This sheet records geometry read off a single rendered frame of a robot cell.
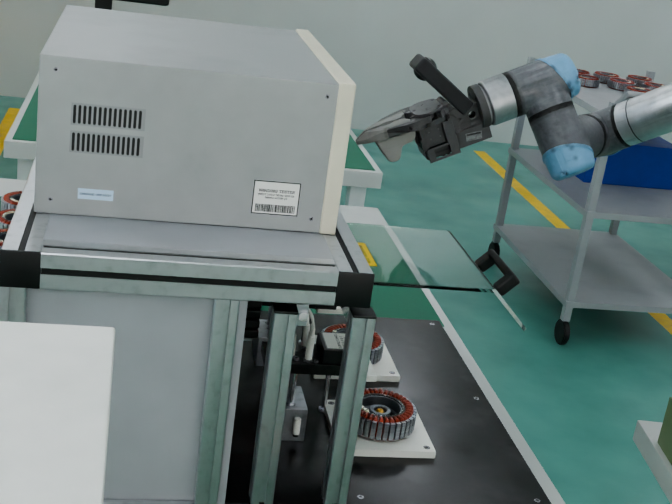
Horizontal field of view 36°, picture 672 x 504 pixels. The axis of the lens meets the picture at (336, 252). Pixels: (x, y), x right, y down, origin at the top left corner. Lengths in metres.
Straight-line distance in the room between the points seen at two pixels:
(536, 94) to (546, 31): 5.57
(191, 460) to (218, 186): 0.35
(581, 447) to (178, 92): 2.33
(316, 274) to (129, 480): 0.37
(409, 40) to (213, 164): 5.68
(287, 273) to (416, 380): 0.61
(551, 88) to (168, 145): 0.65
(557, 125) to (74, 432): 1.13
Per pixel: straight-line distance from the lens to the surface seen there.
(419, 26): 6.98
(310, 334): 1.50
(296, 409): 1.54
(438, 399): 1.76
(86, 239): 1.28
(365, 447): 1.56
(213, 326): 1.27
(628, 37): 7.48
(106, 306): 1.27
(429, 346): 1.95
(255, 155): 1.34
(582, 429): 3.50
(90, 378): 0.76
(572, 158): 1.66
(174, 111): 1.32
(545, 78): 1.68
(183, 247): 1.28
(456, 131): 1.67
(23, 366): 0.78
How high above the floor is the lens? 1.56
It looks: 20 degrees down
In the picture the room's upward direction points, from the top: 8 degrees clockwise
